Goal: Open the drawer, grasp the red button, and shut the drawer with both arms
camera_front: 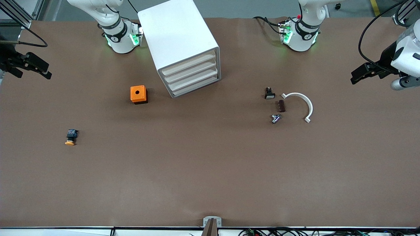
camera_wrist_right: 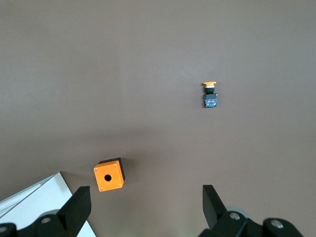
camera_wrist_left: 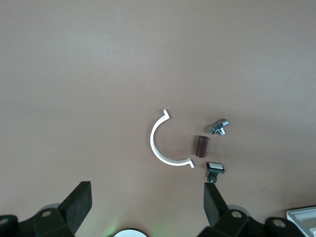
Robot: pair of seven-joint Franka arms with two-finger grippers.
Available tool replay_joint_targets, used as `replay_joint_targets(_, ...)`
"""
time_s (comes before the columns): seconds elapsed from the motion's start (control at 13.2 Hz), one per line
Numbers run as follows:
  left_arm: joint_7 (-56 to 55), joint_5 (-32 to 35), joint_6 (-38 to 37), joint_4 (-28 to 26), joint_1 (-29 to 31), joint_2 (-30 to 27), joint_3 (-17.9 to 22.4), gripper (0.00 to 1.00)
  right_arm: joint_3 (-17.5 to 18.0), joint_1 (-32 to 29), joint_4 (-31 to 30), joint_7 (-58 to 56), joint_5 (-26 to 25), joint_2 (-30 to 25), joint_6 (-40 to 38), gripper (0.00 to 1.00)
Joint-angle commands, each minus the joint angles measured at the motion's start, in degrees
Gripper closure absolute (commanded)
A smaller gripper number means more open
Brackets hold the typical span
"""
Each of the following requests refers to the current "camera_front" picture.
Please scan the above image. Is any white table edge rail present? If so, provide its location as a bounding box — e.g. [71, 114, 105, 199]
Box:
[0, 227, 420, 236]

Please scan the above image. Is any black cable bundle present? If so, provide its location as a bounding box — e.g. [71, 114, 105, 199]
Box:
[238, 227, 420, 236]

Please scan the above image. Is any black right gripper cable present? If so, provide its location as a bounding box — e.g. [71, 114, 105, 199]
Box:
[0, 13, 49, 48]

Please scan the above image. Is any white drawer with dividers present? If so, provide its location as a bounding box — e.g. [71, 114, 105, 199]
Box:
[161, 49, 217, 76]

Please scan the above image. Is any aluminium frame profile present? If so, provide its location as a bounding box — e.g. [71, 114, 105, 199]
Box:
[0, 0, 44, 29]
[392, 0, 420, 25]

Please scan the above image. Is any yellow-capped push button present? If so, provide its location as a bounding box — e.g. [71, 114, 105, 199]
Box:
[65, 129, 78, 146]

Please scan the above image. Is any white drawer cabinet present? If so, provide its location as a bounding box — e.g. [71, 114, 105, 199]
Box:
[137, 0, 221, 99]

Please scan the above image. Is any white curved arc bracket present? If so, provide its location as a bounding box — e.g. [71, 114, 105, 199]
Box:
[281, 92, 313, 123]

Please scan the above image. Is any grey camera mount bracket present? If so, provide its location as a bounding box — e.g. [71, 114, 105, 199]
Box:
[203, 216, 222, 236]

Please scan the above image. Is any orange box with hole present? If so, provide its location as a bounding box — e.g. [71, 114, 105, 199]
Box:
[130, 85, 148, 105]

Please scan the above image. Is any brown table cover mat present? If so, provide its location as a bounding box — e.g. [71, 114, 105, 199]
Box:
[0, 16, 420, 228]

